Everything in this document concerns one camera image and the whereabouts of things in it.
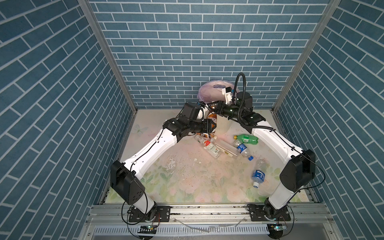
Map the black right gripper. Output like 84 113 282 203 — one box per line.
207 100 244 121

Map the white bin with pink liner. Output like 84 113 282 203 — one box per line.
197 79 241 134

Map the aluminium front rail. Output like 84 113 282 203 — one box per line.
86 203 334 226

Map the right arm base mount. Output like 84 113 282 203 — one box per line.
246 204 291 222

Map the clear bottle blue cap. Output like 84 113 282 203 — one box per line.
234 140 254 161

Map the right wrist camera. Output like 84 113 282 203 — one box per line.
222 87 234 105

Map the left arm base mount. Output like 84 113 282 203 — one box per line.
128 206 171 224

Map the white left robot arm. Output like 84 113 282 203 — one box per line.
110 102 214 215

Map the frosted clear tall bottle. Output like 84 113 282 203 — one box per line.
213 139 239 159

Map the clear bottle red white label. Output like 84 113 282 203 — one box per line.
195 135 220 159

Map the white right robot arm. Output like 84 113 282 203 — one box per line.
211 87 316 218

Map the brown drink bottle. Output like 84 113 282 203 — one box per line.
200 133 217 140
207 113 217 133

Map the green soda bottle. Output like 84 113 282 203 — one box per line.
234 134 259 145

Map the water bottle blue label white cap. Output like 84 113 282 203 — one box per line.
252 159 268 189

